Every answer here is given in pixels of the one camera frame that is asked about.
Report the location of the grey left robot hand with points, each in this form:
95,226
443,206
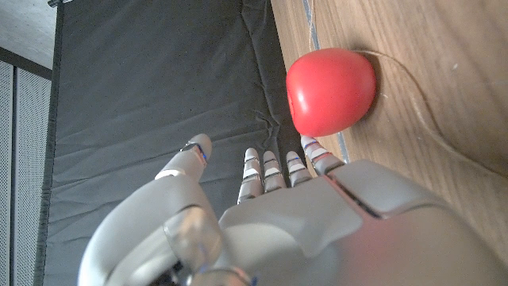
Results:
301,222

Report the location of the jute twine spool with strand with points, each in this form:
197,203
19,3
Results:
420,115

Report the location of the red ball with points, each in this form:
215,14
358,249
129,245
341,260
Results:
329,91

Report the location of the black backdrop curtain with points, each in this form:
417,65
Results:
139,79

